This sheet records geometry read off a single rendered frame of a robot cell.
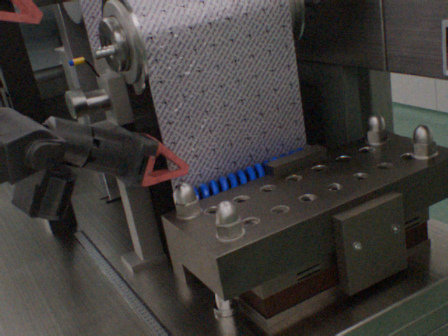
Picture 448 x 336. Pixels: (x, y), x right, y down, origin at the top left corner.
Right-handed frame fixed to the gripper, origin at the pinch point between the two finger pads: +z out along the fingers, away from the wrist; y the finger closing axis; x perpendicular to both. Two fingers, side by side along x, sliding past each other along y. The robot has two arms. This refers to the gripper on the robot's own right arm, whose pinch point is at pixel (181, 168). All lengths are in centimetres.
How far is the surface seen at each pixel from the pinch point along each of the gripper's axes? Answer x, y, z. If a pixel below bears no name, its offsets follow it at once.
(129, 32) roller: 15.8, -0.8, -12.6
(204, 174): -0.1, 0.2, 3.8
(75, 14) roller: 17.7, -30.4, -12.1
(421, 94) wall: 54, -216, 274
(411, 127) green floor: 30, -204, 263
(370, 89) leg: 21.4, -13.2, 41.8
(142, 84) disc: 9.9, -1.5, -8.6
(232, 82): 13.8, 0.3, 3.8
